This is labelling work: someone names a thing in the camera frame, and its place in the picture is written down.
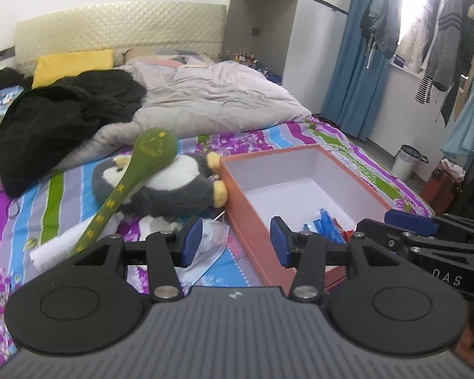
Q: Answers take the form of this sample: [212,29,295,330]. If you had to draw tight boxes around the blue white tissue pack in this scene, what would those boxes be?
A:
[302,209,345,244]

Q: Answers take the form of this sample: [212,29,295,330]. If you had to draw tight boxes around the red snack packet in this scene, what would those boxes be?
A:
[333,219,355,242]

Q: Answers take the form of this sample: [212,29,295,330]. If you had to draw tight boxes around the clear plastic bag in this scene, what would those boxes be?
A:
[138,216,230,292]

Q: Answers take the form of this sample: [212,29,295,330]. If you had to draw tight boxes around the white waste bin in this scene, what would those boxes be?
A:
[391,145,429,181]

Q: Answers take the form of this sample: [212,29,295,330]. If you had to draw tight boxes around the grey white penguin plush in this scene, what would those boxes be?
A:
[91,151,229,218]

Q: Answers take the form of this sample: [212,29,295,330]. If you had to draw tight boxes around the orange cardboard box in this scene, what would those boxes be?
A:
[219,146,392,292]

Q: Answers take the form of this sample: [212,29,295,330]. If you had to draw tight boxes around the green plush snake toy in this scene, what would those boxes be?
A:
[72,128,178,254]

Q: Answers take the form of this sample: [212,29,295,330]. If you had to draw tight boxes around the white paper roll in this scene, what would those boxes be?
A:
[29,216,94,272]

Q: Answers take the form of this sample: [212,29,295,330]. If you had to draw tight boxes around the blue curtain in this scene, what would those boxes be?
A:
[321,0,402,140]

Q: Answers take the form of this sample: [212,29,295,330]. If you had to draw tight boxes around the grey fluffy blanket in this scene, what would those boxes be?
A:
[56,62,311,170]

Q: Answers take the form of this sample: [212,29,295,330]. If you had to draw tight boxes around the black jacket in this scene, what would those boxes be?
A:
[0,69,146,199]

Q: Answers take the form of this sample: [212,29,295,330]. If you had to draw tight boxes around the hanging grey striped clothes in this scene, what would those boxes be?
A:
[415,0,474,122]

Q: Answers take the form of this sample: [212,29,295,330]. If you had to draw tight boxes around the yellow pillow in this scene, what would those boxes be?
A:
[32,50,113,88]

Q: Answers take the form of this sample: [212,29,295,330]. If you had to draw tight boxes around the beige padded headboard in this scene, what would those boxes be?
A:
[13,1,227,75]

